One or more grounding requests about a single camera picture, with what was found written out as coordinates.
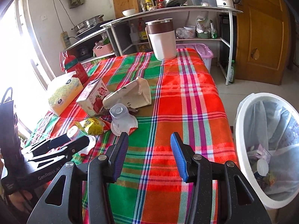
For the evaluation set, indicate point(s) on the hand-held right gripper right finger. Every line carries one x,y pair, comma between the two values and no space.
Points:
178,154

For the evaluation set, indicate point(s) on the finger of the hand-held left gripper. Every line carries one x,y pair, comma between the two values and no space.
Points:
79,143
58,142

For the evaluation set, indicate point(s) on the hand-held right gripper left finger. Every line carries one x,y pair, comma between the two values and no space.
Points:
120,154

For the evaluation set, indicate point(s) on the small white plastic bottle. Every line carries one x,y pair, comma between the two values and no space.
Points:
74,131

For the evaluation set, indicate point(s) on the yellow snack packet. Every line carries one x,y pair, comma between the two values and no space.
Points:
91,124

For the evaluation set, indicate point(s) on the clear plastic cup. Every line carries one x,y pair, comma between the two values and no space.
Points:
121,119

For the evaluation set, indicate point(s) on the pink strawberry milk carton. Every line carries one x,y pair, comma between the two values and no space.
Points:
93,98

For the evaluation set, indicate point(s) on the white round trash bin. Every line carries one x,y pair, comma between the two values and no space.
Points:
240,133

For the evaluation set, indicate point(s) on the white paper bag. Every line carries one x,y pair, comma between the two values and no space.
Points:
140,91

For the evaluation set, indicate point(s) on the purple snack packet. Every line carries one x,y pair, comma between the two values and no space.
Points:
261,152

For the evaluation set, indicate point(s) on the white blue yogurt bottle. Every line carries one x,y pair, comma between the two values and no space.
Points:
262,166

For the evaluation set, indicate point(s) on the translucent plastic bin liner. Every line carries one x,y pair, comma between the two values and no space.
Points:
275,126

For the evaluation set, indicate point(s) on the yellow white tissue pack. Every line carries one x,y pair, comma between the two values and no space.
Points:
63,93

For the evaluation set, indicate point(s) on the red green plaid tablecloth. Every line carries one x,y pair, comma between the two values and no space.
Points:
186,98

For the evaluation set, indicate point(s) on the red antler water bottle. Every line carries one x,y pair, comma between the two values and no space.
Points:
74,68

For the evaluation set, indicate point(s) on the window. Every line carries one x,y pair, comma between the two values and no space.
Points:
14,63

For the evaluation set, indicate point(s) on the black round appliance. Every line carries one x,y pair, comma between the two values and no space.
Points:
83,51

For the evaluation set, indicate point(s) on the pink plastic basket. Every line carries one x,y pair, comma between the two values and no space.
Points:
102,50

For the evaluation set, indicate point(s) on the green bottle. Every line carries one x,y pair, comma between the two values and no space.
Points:
231,72

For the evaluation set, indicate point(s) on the pink lidded storage box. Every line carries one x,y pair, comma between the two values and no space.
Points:
205,58

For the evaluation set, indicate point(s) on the white power strip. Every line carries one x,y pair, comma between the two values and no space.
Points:
66,39

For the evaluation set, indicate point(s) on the low metal cooking table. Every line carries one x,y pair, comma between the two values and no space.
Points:
88,36

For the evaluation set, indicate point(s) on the white and brown jug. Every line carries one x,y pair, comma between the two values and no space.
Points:
163,44

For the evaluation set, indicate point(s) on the black cooktop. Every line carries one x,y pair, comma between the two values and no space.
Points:
91,31

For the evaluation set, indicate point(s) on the clear plastic bottle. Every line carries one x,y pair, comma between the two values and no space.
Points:
134,35

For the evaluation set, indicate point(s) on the steel steamer pot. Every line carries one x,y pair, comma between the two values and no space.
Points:
87,23

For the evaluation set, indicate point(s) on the clear bag of food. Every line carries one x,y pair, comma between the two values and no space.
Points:
180,33

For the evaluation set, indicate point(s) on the green bowl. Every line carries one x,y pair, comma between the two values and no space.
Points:
203,35

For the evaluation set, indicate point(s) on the white lidded jar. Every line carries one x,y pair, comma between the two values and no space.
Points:
189,31

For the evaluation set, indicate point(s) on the red label bottle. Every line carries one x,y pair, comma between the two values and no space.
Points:
143,31

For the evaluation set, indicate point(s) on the white green food bags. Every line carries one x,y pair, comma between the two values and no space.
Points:
203,24

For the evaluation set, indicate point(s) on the white ceramic bowl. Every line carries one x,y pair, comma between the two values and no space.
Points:
129,12

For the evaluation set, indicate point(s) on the wooden door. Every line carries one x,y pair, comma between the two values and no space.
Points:
261,39

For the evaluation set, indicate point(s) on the white metal kitchen rack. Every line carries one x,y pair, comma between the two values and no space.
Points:
186,9

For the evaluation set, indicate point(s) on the wooden cutting board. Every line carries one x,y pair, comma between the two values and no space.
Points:
123,0

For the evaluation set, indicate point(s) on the red jar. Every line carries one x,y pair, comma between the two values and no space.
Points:
160,4

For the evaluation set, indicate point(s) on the small clear seasoning bottle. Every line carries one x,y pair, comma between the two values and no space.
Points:
142,4

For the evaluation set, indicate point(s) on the yellow label sauce bottle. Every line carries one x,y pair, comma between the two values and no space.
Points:
148,2

